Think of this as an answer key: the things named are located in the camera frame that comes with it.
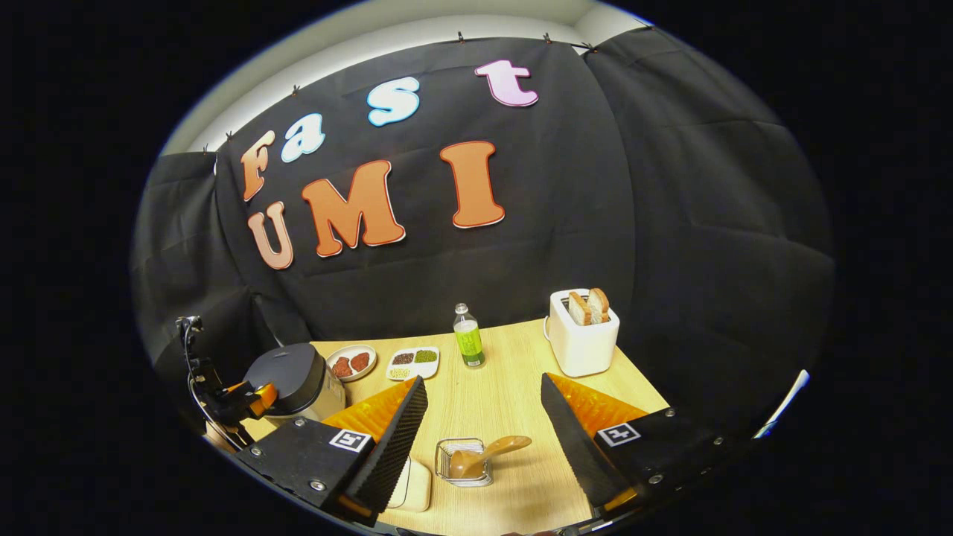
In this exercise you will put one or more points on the white round plate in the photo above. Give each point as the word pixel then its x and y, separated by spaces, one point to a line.
pixel 339 351

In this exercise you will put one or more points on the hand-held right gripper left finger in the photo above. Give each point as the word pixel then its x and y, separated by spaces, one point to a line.
pixel 391 454

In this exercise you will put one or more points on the cream tray of rice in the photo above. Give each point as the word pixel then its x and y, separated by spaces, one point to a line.
pixel 415 487

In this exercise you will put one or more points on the green label plastic bottle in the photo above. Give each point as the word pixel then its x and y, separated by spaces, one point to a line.
pixel 469 342

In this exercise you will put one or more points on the black backdrop cloth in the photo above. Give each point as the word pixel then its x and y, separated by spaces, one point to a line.
pixel 595 223

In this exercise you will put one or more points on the white divided grain dish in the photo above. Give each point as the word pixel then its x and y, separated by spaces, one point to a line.
pixel 433 366

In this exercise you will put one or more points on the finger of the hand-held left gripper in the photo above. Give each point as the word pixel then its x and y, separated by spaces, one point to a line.
pixel 257 398

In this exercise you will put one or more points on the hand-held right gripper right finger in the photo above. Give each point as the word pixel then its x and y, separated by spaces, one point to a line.
pixel 577 454

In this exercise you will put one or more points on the white toaster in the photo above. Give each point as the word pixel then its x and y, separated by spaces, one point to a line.
pixel 584 350

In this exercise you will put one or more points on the wooden spoon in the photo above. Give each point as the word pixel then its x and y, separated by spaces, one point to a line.
pixel 465 465

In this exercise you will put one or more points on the black rice cooker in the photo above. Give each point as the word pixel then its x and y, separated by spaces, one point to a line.
pixel 290 372

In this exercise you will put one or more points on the red meat piece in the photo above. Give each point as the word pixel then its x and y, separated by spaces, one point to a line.
pixel 360 361
pixel 342 368

